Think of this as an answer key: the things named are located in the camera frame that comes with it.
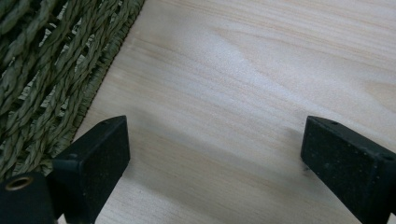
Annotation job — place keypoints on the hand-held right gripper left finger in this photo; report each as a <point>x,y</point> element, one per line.
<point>99,161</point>

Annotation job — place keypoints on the green woven straw basket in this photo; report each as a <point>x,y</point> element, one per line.
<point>46,71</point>

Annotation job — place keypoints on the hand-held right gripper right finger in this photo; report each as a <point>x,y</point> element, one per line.
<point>348,165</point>

